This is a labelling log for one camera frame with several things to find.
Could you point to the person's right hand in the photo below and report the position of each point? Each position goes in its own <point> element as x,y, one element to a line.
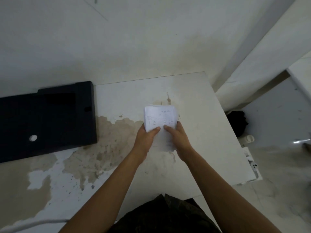
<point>178,139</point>

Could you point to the person's left hand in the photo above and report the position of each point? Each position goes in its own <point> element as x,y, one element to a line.
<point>143,140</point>

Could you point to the person's left thumb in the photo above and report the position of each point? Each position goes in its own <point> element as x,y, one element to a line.
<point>153,131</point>

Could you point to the person's right thumb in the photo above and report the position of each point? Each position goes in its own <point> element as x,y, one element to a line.
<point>170,130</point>

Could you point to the white printed paper stack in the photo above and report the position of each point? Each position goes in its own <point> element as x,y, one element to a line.
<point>160,128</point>

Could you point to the person's right forearm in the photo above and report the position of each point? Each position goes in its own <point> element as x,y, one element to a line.
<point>226,196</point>

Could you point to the person's left forearm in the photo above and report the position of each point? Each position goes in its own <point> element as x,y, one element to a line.
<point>102,198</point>

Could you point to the black bag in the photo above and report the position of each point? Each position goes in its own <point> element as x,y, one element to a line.
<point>237,123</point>

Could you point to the white cylindrical container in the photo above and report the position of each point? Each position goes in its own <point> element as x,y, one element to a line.
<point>248,138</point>

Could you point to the person's dark camouflage clothing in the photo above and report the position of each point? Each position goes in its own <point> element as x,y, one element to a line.
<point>162,215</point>

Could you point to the white power strip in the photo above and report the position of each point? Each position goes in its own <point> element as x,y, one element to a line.
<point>251,164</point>

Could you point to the black flat box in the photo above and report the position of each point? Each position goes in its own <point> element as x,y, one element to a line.
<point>46,121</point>

